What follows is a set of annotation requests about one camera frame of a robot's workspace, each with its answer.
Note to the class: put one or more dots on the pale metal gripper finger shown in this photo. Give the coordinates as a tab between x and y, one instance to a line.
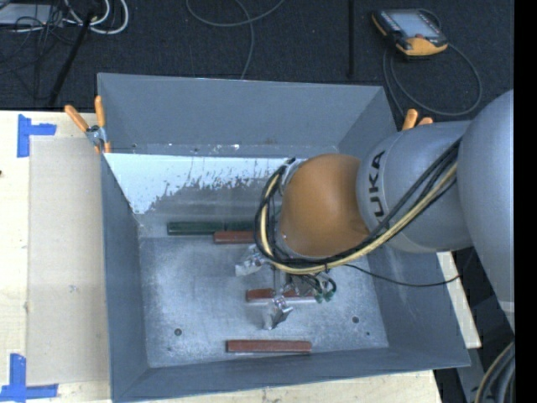
251	263
277	312

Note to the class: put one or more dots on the red-brown flat block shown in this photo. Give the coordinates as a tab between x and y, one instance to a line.
268	346
260	295
233	237

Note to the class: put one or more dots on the grey metal bin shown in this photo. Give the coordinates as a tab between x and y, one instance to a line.
201	292

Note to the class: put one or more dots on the dark green flat block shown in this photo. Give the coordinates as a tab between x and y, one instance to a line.
197	228

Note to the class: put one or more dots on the pale cardboard board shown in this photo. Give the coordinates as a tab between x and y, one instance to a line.
63	246

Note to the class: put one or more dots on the black cylinder on white bracket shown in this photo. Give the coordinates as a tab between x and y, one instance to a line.
289	161

